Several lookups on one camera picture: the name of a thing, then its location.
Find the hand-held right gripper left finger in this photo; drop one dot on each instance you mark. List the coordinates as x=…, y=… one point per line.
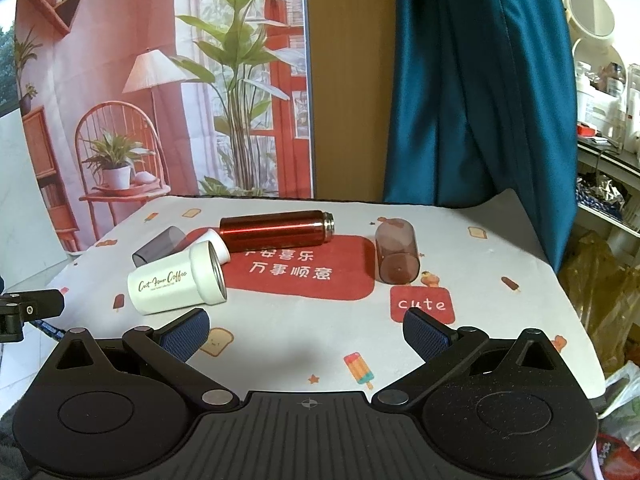
x=184, y=334

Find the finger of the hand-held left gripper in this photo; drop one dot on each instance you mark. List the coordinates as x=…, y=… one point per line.
x=35, y=305

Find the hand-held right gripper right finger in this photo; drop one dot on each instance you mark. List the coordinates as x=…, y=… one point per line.
x=426, y=334

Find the large white printed cup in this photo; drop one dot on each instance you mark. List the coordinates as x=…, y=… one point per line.
x=167, y=282

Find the brown translucent cup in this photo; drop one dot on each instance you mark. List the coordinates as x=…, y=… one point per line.
x=397, y=252

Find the grey translucent cup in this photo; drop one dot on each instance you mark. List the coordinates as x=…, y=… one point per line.
x=157, y=246

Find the small white cup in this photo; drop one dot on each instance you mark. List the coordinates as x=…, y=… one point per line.
x=219, y=244

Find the red metallic thermos cup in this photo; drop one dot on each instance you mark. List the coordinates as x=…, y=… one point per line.
x=272, y=230

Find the printed table mat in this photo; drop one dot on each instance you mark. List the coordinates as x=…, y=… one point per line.
x=300, y=335

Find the yellow plastic bag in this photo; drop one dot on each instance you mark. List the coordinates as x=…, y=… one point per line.
x=597, y=290

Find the white plastic bag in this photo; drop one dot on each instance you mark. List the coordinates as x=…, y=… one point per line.
x=622, y=395

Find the red patterned bag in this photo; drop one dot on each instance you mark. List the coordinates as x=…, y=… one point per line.
x=620, y=457

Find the printed room backdrop cloth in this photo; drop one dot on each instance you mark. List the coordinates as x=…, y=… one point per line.
x=165, y=85

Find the teal curtain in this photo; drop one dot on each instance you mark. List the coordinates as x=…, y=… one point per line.
x=475, y=85

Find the cluttered storage shelf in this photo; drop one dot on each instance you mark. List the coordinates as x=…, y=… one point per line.
x=607, y=110

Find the round white mirror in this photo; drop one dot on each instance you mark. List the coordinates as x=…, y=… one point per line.
x=591, y=10

